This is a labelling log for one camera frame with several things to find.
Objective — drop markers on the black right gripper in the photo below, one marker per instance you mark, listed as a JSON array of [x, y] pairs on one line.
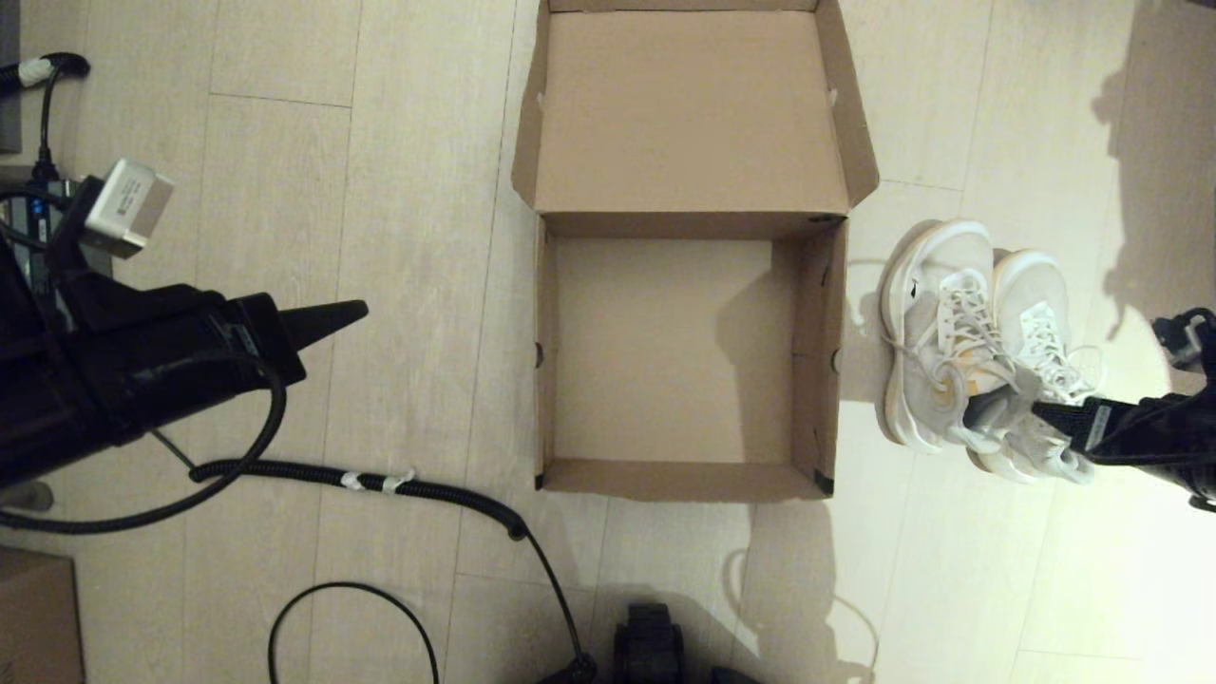
[[1149, 437]]

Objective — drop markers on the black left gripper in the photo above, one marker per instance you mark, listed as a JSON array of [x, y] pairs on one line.
[[190, 351]]

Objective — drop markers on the white mesh lace-up sneaker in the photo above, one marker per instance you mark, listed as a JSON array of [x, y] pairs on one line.
[[936, 285], [1031, 285]]

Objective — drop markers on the brown cardboard shoe box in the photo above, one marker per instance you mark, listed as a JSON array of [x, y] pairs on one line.
[[684, 123]]

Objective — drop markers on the plain brown cardboard box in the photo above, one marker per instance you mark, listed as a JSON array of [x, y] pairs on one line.
[[38, 627]]

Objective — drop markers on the grey power supply unit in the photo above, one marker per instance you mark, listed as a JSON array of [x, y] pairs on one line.
[[36, 237]]

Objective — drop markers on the dark grey panel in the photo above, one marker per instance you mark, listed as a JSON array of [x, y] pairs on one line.
[[8, 76]]

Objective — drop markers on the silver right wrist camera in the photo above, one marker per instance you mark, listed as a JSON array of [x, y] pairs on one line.
[[1183, 337]]

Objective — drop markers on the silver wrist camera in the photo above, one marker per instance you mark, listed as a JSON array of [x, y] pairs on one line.
[[1183, 337], [128, 204]]

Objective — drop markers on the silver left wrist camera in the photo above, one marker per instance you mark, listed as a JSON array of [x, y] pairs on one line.
[[128, 204]]

